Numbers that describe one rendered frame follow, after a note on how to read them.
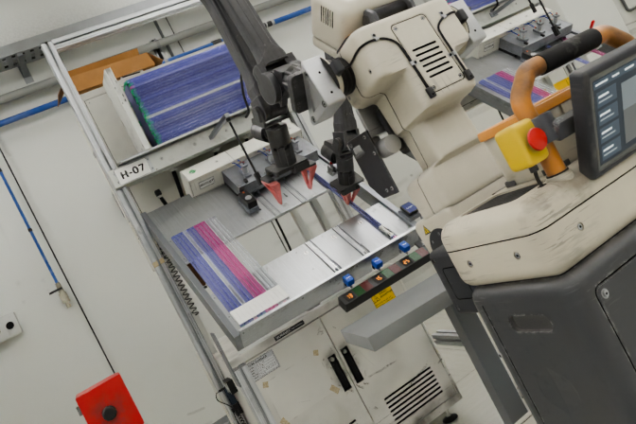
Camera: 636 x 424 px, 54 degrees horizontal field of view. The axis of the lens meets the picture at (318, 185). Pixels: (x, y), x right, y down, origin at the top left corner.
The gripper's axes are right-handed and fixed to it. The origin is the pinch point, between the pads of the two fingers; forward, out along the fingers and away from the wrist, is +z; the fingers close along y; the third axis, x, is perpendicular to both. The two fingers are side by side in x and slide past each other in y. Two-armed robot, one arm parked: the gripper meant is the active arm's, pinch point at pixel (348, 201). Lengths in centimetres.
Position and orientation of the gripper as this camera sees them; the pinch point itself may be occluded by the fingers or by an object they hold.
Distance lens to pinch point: 215.9
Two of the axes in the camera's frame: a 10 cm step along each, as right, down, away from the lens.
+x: 5.6, 4.6, -6.9
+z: 1.1, 7.9, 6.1
